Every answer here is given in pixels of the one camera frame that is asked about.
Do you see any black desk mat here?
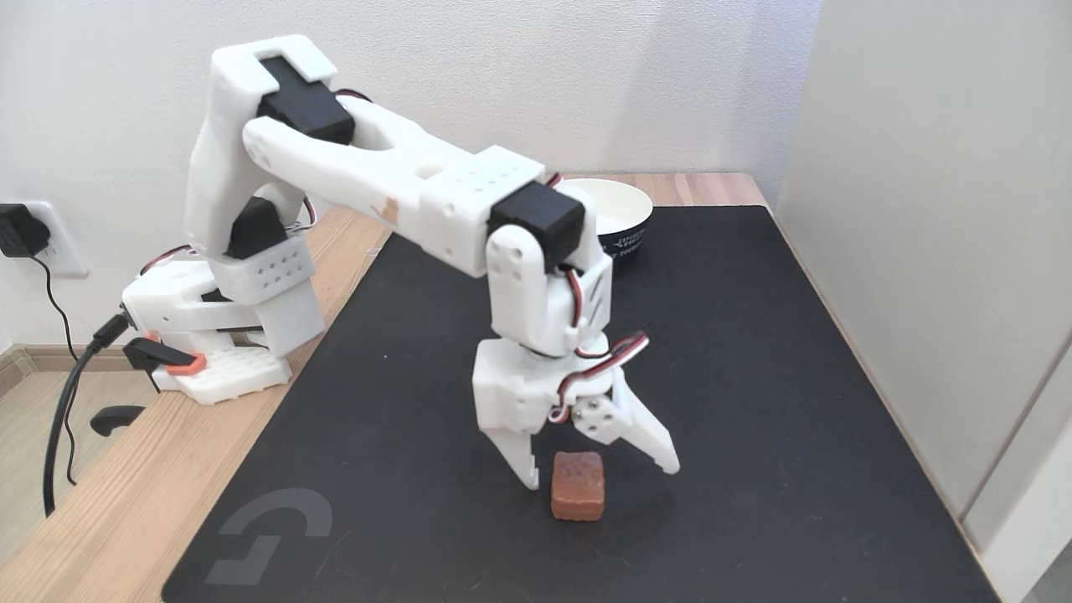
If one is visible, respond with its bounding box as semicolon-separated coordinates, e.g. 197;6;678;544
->
161;205;1002;603

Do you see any black power adapter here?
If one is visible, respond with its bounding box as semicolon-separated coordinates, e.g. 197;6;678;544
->
0;204;39;259

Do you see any thick black cable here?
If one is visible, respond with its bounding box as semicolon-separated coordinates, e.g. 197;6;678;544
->
43;313;131;517

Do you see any brown block toy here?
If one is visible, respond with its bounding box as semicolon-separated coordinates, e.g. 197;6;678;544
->
550;451;606;523

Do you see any white wall outlet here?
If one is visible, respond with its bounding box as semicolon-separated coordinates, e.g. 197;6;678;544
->
22;199;90;279

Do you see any white paper bowl navy print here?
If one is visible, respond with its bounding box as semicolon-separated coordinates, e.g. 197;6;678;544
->
556;178;654;261

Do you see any red black servo cable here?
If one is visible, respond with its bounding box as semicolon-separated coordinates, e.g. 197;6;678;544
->
548;266;651;425

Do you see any black orange table clamp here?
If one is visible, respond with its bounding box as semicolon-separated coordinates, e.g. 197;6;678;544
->
90;332;208;438

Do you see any thin black cable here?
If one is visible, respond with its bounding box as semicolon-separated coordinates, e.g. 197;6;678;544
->
30;254;80;487

